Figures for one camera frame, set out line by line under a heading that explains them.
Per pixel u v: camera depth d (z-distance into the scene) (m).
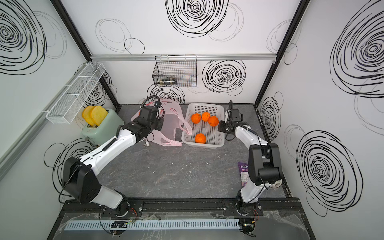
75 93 0.72
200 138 0.94
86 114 0.87
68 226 0.69
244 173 0.84
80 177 0.42
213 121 1.03
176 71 1.24
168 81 0.89
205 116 1.05
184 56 0.90
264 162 0.47
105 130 0.88
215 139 0.99
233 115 0.73
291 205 0.77
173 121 0.95
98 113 0.88
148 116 0.62
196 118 1.04
